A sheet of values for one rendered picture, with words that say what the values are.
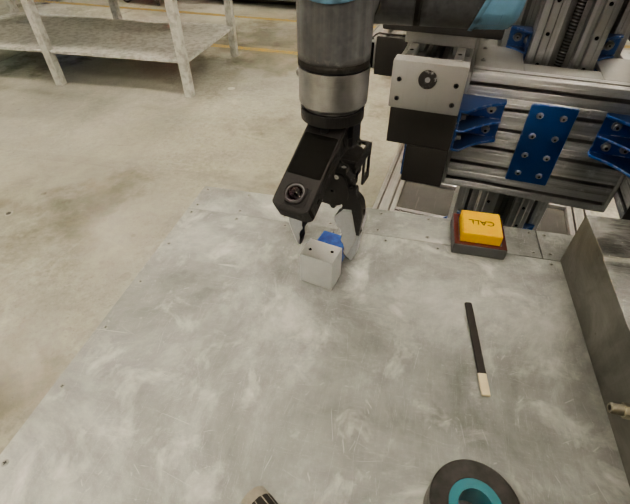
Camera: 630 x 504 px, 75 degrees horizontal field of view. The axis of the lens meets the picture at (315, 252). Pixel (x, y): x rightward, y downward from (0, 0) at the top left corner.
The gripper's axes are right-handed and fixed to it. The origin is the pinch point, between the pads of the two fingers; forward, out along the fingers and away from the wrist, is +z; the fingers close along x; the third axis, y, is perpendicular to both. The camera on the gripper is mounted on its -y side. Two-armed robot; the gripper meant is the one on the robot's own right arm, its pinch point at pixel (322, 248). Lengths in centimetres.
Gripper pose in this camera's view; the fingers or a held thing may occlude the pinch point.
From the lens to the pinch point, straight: 57.6
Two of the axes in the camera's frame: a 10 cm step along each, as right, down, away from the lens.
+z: 0.0, 7.3, 6.8
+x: -9.1, -2.9, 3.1
